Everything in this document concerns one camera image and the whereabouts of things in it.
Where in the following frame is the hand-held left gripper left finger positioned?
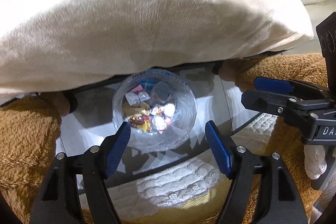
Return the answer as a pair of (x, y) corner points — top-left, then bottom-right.
(29, 122), (132, 224)

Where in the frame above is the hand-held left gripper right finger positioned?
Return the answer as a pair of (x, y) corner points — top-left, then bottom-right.
(205, 120), (307, 224)

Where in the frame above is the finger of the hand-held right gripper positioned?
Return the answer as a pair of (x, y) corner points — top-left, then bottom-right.
(254, 76), (328, 99)
(241, 90), (319, 119)

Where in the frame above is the bin with clear liner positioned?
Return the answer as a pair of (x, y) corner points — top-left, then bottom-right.
(112, 69), (198, 153)

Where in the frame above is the white paper packet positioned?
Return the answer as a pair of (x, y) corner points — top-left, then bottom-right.
(125, 91), (142, 106)

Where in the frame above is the white quilted pad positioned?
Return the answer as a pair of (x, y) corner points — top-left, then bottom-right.
(236, 112), (279, 141)
(109, 157), (221, 214)

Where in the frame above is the beige plush bed blanket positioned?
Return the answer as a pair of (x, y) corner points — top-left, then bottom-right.
(0, 0), (314, 107)

